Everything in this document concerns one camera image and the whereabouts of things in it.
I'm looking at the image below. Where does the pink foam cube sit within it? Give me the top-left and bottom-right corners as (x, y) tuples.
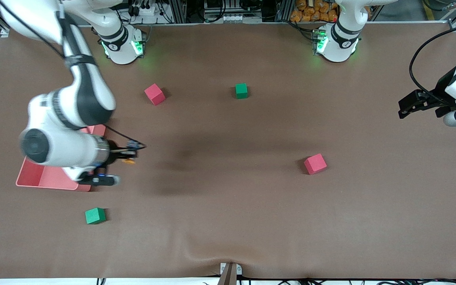
(144, 83), (166, 106)
(304, 154), (327, 175)

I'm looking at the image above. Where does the pink plastic tray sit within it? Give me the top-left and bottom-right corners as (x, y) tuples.
(16, 125), (106, 192)

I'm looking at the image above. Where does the brown table cover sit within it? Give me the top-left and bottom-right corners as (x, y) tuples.
(0, 22), (456, 279)

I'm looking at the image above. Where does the orange objects pile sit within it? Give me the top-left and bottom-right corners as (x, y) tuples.
(290, 0), (338, 23)

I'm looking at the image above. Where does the white power strip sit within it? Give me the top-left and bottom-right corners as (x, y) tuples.
(129, 3), (161, 17)

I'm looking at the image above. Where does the white terminal block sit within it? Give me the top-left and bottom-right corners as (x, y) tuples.
(204, 14), (248, 23)

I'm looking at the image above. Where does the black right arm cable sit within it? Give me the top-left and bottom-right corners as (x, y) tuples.
(0, 0), (147, 153)

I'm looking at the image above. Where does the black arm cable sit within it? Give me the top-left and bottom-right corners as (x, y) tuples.
(0, 0), (147, 153)
(409, 20), (456, 105)

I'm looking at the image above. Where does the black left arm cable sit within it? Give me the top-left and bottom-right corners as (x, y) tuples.
(409, 20), (456, 105)

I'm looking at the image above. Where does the metal table clamp bracket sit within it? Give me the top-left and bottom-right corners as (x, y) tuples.
(219, 262), (243, 285)

